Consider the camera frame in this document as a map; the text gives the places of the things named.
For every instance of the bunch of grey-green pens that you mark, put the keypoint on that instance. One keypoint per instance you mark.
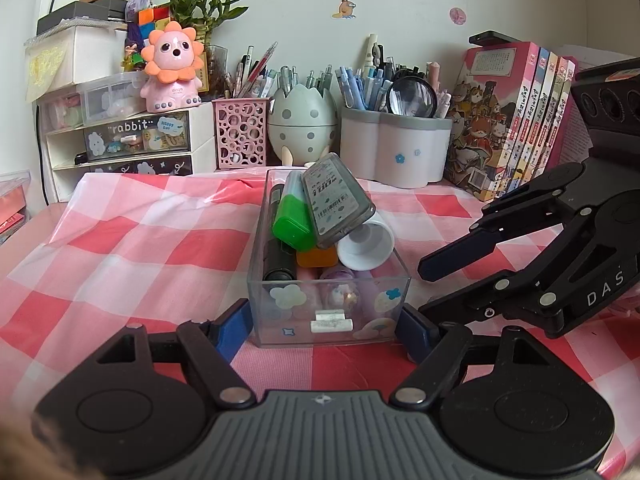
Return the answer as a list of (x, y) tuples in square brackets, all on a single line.
[(312, 80)]

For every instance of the black marker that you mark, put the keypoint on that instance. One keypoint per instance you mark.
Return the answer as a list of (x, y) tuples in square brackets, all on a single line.
[(277, 262)]

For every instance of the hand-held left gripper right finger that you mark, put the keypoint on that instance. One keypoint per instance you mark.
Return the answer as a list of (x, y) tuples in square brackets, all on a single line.
[(412, 331)]

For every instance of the green bamboo plant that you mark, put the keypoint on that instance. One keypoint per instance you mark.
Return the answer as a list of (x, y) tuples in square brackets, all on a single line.
[(200, 5)]

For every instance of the platypus wall sticker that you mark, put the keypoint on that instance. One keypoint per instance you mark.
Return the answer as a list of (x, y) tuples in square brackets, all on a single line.
[(344, 9)]

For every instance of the dark grey box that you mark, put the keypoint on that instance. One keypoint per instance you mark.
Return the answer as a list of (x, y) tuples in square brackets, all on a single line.
[(80, 15)]

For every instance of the small colourful figurine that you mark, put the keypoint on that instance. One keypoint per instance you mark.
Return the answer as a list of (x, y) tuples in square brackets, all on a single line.
[(132, 55)]

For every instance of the clear plastic organizer box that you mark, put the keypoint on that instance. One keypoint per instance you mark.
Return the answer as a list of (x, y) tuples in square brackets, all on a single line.
[(320, 332)]

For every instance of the orange highlighter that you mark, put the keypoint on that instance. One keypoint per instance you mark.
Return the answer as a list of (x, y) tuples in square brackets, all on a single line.
[(315, 258)]

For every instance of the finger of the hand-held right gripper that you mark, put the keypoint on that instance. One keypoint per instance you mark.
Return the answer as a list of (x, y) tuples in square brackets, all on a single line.
[(460, 305), (460, 255)]

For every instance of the green highlighter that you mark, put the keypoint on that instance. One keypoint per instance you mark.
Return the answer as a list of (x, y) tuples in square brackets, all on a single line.
[(292, 220)]

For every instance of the purple pen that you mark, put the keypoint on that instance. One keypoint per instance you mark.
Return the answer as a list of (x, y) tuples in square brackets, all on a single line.
[(340, 280)]

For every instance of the pink comic book box set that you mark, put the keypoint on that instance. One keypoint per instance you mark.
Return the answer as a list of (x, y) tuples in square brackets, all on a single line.
[(490, 125)]

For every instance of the bunch of blue pens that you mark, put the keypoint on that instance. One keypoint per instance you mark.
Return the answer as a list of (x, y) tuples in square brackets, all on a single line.
[(365, 87)]

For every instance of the yellow printed clear bag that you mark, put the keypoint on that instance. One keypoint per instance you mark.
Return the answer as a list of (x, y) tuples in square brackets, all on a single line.
[(45, 72)]

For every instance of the clear stacked storage drawers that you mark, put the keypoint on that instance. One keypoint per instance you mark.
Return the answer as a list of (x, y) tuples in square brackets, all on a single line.
[(110, 100)]

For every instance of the bunch of assorted pens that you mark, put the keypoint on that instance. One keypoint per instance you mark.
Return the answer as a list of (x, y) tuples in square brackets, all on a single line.
[(250, 75)]

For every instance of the black flat device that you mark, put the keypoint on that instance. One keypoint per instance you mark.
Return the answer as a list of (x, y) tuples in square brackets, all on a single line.
[(492, 38)]

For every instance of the colourful puzzle cube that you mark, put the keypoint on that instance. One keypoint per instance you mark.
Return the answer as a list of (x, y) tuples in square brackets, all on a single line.
[(155, 16)]

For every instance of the egg-shaped pen holder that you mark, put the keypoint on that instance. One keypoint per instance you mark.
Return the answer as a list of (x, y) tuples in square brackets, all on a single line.
[(300, 127)]

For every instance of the red checkered tablecloth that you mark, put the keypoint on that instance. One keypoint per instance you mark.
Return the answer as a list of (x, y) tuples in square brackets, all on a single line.
[(125, 260)]

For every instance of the pink perforated pen holder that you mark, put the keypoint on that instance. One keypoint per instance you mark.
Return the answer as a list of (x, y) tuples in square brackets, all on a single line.
[(240, 135)]

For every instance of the black magnifying glass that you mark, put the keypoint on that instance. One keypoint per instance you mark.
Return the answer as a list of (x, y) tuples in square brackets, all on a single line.
[(412, 96)]

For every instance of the pink lion figure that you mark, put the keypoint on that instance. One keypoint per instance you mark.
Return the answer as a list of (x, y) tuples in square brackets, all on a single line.
[(172, 70)]

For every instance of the grey lead case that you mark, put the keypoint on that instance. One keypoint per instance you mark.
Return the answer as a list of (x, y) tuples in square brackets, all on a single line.
[(335, 200)]

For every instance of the clear box with pink contents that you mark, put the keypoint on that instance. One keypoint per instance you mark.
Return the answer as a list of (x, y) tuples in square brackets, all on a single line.
[(12, 205)]

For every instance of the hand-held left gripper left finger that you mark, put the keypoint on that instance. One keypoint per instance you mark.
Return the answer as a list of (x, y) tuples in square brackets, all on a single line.
[(232, 322)]

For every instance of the pink round wall sticker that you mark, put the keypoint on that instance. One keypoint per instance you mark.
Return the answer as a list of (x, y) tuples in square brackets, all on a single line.
[(457, 15)]

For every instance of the glass vase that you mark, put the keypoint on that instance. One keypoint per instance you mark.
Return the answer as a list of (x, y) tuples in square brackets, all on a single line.
[(217, 72)]

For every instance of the white flower-shaped pen holder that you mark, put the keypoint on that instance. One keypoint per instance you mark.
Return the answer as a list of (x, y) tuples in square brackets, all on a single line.
[(395, 150)]

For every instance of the white drawer organizer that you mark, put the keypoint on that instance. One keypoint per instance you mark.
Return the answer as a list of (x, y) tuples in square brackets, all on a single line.
[(202, 130)]

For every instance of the white storage box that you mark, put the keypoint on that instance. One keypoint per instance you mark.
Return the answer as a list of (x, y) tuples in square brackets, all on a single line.
[(95, 55)]

